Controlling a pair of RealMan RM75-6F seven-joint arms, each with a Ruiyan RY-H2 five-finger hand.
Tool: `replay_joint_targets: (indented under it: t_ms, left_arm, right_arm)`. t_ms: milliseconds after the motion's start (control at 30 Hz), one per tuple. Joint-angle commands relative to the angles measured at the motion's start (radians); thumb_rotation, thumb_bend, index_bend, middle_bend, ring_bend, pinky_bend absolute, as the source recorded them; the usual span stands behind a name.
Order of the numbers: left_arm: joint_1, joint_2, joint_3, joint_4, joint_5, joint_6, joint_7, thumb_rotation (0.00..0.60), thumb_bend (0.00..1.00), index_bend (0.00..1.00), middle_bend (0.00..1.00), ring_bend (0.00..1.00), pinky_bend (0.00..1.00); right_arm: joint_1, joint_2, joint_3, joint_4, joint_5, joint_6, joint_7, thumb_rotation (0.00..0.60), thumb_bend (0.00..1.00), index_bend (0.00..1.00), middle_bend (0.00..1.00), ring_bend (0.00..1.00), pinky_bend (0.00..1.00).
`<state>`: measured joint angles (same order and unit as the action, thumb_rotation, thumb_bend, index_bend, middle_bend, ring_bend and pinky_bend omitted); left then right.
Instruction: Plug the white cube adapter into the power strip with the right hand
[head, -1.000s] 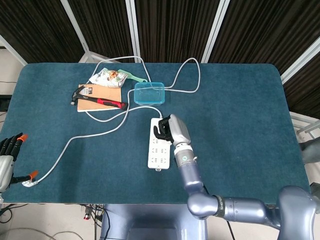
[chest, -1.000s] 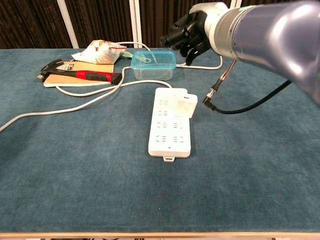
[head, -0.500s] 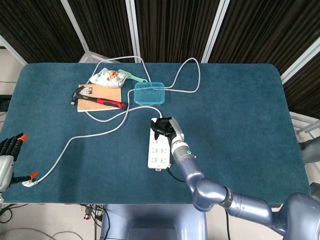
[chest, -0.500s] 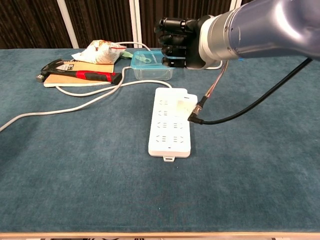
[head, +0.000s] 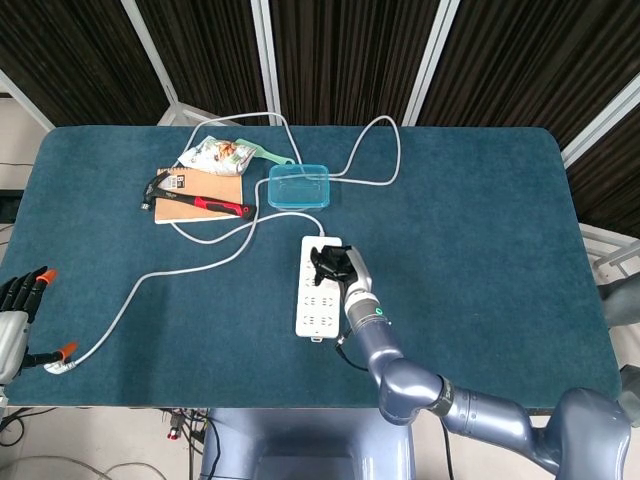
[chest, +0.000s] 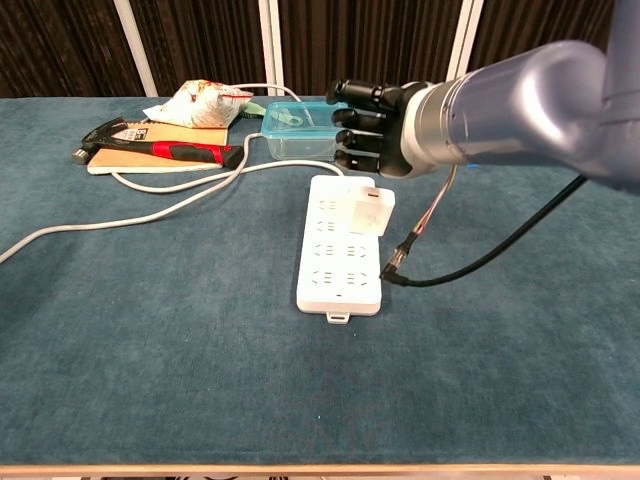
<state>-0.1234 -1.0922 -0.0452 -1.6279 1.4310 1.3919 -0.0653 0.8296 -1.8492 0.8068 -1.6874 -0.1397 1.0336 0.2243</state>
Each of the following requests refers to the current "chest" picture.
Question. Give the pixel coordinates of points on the light green plastic brush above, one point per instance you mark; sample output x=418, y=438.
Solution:
x=252, y=111

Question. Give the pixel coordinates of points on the dark screen panel white frame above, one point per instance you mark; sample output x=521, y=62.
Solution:
x=375, y=40
x=525, y=25
x=200, y=45
x=50, y=45

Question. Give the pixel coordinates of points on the brown kraft notebook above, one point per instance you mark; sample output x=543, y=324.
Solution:
x=140, y=164

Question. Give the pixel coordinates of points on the white power adapter plug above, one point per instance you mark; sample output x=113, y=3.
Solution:
x=372, y=212

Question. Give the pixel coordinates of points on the white snack bag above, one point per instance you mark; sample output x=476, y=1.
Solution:
x=200, y=107

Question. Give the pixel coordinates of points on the black and red hammer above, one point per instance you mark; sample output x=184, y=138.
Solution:
x=185, y=150

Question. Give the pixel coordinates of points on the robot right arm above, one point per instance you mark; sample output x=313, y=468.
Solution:
x=525, y=110

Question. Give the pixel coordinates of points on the robot right five-finger hand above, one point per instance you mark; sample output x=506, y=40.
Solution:
x=390, y=130

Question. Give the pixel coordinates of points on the white power strip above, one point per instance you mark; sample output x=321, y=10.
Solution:
x=325, y=280

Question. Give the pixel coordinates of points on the teal carpet table mat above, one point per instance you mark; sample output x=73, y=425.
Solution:
x=200, y=325

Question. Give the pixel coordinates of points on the clear container with blue rim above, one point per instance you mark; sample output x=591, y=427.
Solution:
x=300, y=145

